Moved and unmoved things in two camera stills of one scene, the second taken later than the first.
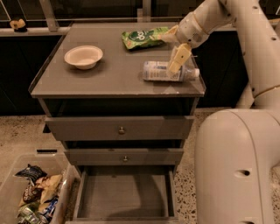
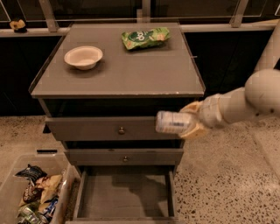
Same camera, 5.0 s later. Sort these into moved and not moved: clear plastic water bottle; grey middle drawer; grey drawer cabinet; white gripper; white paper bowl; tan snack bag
Moved: clear plastic water bottle; white gripper
Not moved: tan snack bag; white paper bowl; grey middle drawer; grey drawer cabinet
